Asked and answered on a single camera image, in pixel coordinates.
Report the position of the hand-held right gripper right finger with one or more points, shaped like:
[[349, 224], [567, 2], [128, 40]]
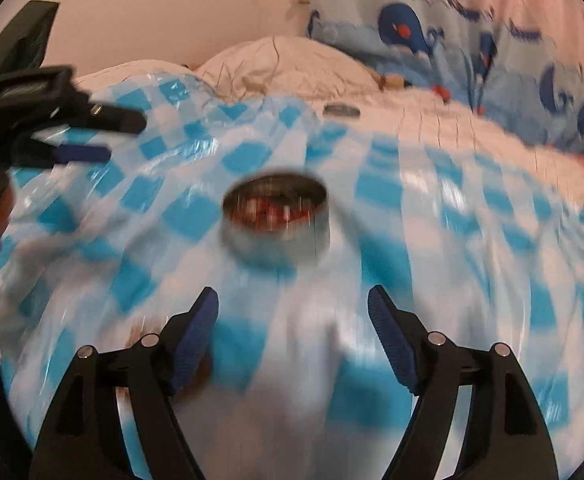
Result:
[[392, 340]]

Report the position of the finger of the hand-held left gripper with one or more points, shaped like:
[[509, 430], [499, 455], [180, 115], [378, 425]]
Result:
[[84, 154], [119, 119]]

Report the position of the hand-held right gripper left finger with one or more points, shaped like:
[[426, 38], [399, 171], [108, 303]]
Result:
[[197, 340]]

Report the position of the round metal bowl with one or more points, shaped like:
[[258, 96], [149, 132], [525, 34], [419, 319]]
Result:
[[272, 245]]

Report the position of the blue white checkered plastic sheet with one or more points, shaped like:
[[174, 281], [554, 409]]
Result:
[[422, 240]]

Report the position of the white duvet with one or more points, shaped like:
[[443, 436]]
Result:
[[282, 65]]

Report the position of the small round metal lid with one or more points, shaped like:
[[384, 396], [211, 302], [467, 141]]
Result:
[[341, 109]]

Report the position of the blue whale print fabric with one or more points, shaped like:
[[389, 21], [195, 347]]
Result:
[[412, 25]]

